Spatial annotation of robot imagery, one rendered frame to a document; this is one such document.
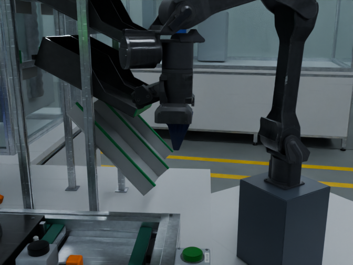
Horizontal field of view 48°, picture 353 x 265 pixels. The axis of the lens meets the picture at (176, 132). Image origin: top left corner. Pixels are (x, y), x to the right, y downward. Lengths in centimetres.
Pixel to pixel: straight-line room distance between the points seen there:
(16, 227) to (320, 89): 413
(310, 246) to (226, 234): 25
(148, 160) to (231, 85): 366
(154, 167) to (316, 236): 45
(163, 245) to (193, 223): 30
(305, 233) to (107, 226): 44
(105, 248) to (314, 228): 46
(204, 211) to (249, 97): 358
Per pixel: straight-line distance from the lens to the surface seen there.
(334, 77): 475
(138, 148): 110
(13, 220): 99
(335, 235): 117
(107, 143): 99
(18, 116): 102
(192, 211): 121
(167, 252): 83
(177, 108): 65
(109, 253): 92
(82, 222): 98
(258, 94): 471
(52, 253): 62
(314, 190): 90
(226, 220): 117
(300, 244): 92
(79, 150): 232
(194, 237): 108
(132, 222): 95
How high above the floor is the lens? 140
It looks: 15 degrees down
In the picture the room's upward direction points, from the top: straight up
